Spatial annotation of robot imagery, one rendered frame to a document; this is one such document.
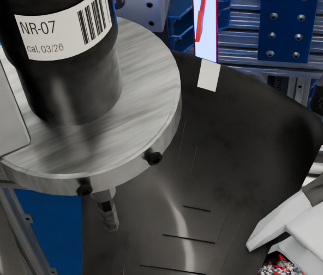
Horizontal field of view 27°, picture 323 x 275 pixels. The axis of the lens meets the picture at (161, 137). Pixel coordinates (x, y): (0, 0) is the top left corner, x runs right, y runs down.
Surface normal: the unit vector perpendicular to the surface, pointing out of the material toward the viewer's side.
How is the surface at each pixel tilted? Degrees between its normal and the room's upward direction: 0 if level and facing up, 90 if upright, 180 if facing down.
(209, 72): 19
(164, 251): 4
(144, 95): 0
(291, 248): 10
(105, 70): 90
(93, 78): 90
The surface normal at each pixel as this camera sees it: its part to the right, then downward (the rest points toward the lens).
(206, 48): -0.15, 0.81
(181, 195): 0.07, -0.55
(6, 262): 0.30, -0.01
